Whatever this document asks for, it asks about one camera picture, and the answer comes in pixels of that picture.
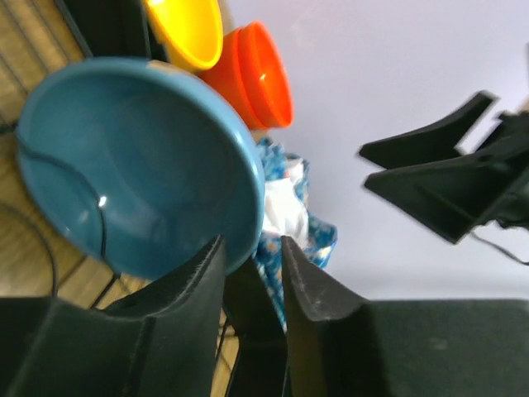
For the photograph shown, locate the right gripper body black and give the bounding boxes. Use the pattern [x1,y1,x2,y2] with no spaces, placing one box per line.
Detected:
[478,111,528,229]

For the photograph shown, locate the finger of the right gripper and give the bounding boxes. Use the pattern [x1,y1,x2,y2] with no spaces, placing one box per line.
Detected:
[359,91,498,170]
[365,143,507,244]

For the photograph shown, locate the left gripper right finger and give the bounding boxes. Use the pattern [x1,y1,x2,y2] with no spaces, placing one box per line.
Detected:
[281,237,528,396]

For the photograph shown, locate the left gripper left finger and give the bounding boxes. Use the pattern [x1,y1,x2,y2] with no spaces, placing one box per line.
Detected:
[1,237,226,396]

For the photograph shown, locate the blue ceramic bowl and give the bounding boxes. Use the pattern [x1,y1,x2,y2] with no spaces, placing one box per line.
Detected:
[16,57,265,280]

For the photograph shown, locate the black wire dish rack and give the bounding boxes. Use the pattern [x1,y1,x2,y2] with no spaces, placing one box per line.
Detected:
[0,0,290,397]

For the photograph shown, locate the blue floral cloth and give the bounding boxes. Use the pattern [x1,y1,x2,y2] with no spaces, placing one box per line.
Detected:
[254,137,338,330]

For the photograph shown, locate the red orange bowl stack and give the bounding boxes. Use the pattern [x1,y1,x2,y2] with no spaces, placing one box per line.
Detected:
[199,21,293,131]

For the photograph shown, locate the yellow orange bowl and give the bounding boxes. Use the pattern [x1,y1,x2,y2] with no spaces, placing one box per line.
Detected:
[142,0,224,73]

